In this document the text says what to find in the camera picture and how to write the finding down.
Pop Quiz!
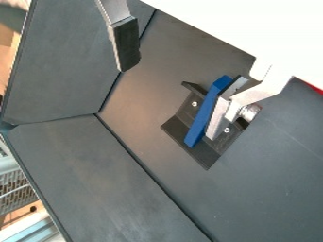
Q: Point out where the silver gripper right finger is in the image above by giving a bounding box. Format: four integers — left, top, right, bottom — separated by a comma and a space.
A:
206, 60, 291, 140

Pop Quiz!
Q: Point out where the dark blue rectangle block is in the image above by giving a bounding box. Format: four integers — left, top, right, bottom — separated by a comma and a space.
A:
184, 76, 232, 147

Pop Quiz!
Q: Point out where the red foam peg board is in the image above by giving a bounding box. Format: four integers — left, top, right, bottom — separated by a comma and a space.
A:
302, 80, 323, 95

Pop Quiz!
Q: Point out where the black curved fixture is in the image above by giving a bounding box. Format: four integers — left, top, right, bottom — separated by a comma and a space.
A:
159, 80, 250, 171

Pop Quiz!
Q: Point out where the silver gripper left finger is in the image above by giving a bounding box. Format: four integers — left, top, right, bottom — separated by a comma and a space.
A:
95, 0, 140, 72

